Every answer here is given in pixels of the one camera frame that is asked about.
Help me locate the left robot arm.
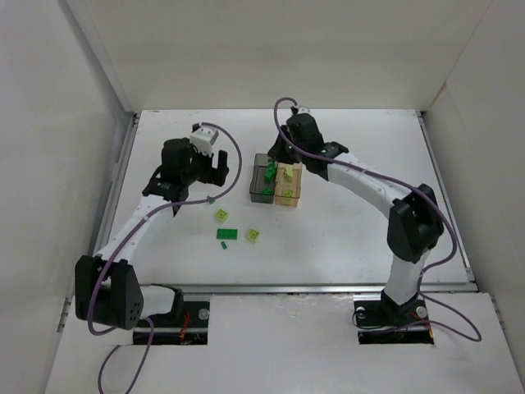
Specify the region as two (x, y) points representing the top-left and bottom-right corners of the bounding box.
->
(75, 137), (229, 330)

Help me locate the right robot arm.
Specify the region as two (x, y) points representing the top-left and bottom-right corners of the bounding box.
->
(268, 112), (444, 322)

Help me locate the lime lego brick left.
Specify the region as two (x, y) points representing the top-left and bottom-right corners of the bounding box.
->
(214, 208), (229, 223)

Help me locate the grey transparent container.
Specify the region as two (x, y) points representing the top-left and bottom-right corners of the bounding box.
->
(249, 153), (276, 204)

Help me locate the dark green flat lego plate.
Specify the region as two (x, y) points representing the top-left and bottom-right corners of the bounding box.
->
(216, 228), (238, 241)

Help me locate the orange transparent container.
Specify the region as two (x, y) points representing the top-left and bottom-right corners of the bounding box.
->
(274, 163), (303, 208)

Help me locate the lime lego brick right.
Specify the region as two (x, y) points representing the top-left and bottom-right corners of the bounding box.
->
(246, 228), (260, 244)

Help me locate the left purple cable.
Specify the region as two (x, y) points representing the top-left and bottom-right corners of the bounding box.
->
(85, 121), (242, 393)

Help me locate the purple cable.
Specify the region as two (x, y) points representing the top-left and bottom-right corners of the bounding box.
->
(273, 96), (482, 343)
(85, 121), (242, 393)

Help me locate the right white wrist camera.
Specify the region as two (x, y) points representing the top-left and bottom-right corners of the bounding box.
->
(290, 105), (311, 116)

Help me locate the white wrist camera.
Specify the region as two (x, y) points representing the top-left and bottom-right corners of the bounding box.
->
(189, 123), (219, 157)
(290, 105), (311, 116)

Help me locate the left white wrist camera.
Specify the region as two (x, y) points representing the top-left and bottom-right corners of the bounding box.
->
(189, 123), (219, 157)

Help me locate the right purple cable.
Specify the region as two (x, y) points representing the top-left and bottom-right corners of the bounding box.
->
(273, 96), (482, 343)

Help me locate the aluminium rail front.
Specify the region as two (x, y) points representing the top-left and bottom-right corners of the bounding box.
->
(156, 282), (479, 295)

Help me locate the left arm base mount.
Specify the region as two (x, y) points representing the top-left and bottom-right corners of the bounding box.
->
(141, 288), (210, 346)

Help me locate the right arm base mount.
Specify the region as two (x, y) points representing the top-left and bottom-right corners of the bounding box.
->
(352, 296), (434, 345)

